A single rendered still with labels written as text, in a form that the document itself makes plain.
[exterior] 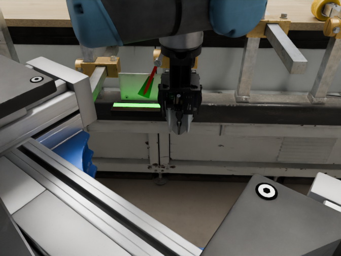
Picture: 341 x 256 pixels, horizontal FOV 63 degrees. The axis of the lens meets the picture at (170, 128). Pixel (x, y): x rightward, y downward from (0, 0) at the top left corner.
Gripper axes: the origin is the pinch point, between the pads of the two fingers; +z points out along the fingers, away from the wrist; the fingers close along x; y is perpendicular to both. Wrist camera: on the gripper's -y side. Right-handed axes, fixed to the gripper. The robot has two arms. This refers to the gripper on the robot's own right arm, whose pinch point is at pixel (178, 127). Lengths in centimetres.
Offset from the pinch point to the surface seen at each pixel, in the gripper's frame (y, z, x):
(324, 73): -31, 2, 45
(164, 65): -30.7, -0.3, -4.9
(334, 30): -30, -12, 42
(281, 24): -30.6, -13.3, 27.7
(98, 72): -26.3, 0.5, -24.5
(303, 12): -63, -7, 46
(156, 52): -31.9, -3.9, -7.4
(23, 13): -58, -7, -60
